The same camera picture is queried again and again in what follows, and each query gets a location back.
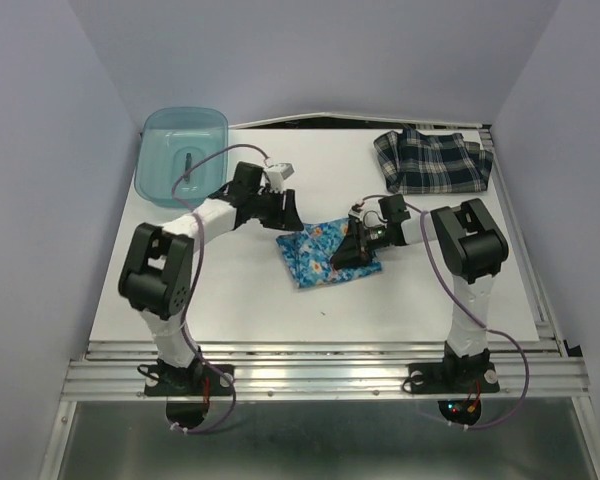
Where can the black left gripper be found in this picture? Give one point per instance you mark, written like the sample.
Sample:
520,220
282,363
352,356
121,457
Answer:
293,220

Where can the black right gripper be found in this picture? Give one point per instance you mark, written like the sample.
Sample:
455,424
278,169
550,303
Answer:
352,252

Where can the blue floral skirt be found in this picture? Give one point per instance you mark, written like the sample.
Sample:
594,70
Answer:
307,255

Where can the navy plaid pleated skirt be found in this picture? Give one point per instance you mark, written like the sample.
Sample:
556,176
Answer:
413,163

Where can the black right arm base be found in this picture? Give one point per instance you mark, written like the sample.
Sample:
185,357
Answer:
452,375

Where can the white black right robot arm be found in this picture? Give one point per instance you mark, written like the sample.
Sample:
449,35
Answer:
473,249

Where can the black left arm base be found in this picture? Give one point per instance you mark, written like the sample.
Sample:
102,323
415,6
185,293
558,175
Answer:
163,380

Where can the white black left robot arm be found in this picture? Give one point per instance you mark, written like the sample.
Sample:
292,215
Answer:
158,276

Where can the clear blue plastic bin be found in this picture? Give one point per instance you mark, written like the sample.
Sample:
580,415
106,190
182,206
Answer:
180,159

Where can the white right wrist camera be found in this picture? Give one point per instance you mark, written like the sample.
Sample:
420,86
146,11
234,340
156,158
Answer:
357,213

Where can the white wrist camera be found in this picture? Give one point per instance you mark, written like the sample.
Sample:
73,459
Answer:
276,174
357,213

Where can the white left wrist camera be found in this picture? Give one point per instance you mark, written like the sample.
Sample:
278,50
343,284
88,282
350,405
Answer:
276,174

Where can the aluminium table frame rail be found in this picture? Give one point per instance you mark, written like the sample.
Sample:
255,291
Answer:
318,381

